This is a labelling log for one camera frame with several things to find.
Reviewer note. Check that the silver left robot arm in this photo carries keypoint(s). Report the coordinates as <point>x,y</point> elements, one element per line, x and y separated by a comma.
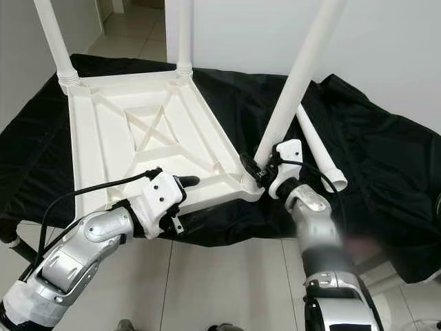
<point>83,255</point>

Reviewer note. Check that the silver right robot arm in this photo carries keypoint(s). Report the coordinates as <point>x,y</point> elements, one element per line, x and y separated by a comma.
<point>317,227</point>

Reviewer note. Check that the black cloth cover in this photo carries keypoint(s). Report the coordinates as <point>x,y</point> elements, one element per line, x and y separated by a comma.
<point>386,158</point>

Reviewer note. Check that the grey robot right foot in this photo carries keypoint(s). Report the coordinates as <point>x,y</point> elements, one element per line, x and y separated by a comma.
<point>224,327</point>

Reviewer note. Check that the grey robot foot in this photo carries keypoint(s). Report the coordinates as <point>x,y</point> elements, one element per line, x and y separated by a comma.
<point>125,327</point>
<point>224,327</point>

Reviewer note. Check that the grey robot left foot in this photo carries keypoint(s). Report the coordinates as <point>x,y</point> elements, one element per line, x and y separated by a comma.
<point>125,327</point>

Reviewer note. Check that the pink soft object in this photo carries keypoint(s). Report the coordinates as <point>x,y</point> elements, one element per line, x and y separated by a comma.
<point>362,243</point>

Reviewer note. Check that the white plastic stand pole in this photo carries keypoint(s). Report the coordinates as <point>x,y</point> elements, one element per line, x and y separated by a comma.
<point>396,280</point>

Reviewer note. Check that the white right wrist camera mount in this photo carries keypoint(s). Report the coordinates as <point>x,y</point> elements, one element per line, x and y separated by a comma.
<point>289,162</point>

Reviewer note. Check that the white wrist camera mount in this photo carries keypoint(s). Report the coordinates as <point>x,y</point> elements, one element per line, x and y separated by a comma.
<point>289,162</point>
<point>162,200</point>

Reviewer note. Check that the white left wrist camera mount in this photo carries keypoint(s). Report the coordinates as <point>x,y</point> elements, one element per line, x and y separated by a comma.
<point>162,200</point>

